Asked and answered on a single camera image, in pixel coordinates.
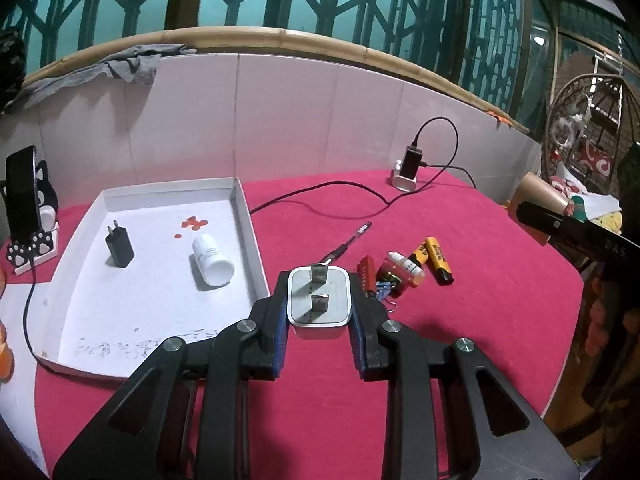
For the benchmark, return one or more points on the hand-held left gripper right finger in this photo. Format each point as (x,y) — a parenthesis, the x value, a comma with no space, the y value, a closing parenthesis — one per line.
(361,350)

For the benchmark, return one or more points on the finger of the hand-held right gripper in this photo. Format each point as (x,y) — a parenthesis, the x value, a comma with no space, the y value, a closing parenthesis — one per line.
(575,227)

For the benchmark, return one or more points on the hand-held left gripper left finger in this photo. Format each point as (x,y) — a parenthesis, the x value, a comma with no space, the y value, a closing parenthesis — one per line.
(278,350)

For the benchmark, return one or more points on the white wall charger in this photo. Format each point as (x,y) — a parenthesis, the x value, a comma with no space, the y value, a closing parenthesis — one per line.
(300,312)

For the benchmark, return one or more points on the red strip box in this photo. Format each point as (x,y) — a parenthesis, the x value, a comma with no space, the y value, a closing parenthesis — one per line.
(365,275)

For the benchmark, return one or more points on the small clear dropper bottle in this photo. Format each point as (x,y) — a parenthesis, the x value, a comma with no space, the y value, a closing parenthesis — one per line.
(407,265)

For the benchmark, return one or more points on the white shallow cardboard tray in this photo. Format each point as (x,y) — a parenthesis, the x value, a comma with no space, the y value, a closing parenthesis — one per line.
(150,310)

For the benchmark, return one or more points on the person's right hand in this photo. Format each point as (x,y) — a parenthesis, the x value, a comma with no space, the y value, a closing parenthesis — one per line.
(602,320)

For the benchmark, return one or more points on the red patterned cushion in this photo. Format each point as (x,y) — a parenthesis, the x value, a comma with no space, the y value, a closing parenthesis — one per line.
(595,160)

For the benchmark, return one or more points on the blue binder clip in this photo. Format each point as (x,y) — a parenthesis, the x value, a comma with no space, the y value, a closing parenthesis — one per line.
(382,292)

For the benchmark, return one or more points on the wicker hanging chair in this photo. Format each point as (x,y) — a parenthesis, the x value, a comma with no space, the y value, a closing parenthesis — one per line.
(560,110)

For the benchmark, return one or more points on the black pen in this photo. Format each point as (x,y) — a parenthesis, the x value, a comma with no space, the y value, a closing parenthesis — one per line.
(345,246)

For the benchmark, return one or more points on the white pill bottle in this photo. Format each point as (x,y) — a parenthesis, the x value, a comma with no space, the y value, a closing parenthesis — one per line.
(210,260)

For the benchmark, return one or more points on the red tablecloth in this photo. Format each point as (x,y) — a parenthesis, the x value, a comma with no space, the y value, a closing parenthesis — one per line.
(475,335)

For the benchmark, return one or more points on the red stickers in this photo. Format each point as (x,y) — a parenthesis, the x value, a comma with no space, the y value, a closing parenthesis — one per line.
(192,221)

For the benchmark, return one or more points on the white charging stand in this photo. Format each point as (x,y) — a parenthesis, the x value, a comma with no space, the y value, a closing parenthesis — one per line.
(402,183)

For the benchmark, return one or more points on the dark power bank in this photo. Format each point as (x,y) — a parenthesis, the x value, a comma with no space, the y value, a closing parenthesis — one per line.
(412,162)

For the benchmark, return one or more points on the orange object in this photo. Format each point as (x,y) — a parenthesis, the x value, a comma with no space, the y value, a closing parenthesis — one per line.
(4,355)

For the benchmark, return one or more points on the black and white phone stand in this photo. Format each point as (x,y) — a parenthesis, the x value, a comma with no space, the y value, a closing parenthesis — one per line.
(47,200)

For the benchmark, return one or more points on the black smartphone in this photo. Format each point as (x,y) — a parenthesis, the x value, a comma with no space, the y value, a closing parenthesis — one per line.
(22,195)

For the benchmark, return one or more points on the teal lattice window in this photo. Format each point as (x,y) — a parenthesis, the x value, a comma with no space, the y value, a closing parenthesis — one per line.
(350,0)

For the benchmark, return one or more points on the grey cloth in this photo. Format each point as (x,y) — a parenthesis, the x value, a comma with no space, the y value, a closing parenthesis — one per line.
(130,65)

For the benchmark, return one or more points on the black wall charger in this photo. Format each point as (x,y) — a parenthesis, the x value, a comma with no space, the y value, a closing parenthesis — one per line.
(120,250)

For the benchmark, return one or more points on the bamboo rail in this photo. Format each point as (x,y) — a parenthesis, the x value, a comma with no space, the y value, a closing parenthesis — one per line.
(300,40)

